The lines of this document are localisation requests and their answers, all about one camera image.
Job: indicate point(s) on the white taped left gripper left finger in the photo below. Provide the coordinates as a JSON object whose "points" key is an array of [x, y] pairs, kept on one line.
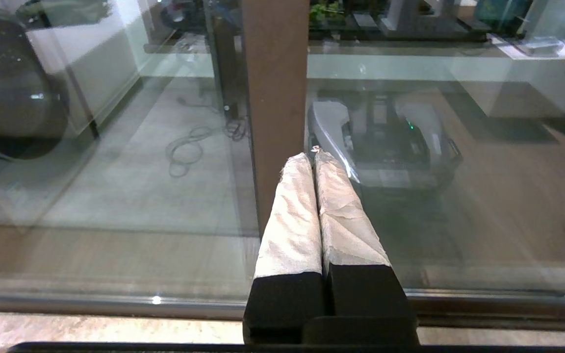
{"points": [[290, 235]]}

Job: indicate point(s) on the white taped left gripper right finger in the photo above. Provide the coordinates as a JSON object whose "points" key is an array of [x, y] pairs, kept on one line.
{"points": [[348, 235]]}

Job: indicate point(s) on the brown framed fixed glass panel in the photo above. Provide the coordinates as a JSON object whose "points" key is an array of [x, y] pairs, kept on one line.
{"points": [[275, 98]]}

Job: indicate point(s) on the dark metal floor track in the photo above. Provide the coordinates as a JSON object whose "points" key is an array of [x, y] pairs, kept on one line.
{"points": [[115, 306]]}

